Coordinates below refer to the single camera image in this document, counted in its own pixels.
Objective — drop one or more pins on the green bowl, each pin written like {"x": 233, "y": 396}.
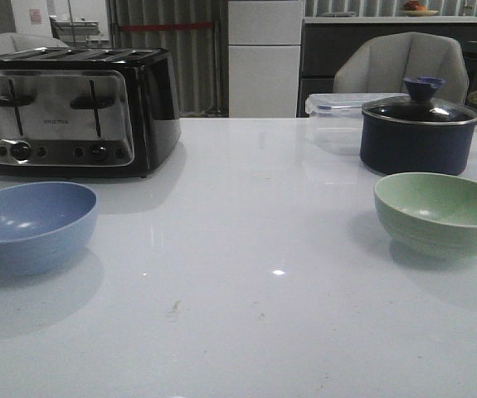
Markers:
{"x": 430, "y": 213}

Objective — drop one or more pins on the blue bowl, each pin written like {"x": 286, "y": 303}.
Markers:
{"x": 43, "y": 224}

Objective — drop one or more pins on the clear plastic food container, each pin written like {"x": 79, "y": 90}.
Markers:
{"x": 336, "y": 120}

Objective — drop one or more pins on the white refrigerator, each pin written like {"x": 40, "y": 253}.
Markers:
{"x": 264, "y": 45}

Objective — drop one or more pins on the dark kitchen counter cabinet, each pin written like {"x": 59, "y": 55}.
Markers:
{"x": 328, "y": 42}

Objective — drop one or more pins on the red barrier tape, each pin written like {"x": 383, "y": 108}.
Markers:
{"x": 166, "y": 27}

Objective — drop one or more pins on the black chrome four-slot toaster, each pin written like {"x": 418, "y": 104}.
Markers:
{"x": 87, "y": 112}

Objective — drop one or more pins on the beige padded chair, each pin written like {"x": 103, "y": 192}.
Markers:
{"x": 381, "y": 64}

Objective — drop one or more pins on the glass pot lid blue knob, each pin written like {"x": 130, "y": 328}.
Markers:
{"x": 420, "y": 106}

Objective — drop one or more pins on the dark blue saucepan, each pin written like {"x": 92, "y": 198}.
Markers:
{"x": 390, "y": 145}

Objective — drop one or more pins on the fruit plate on counter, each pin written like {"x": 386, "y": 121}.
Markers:
{"x": 416, "y": 9}

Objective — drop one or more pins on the white armchair left background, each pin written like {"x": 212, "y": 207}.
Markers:
{"x": 14, "y": 42}

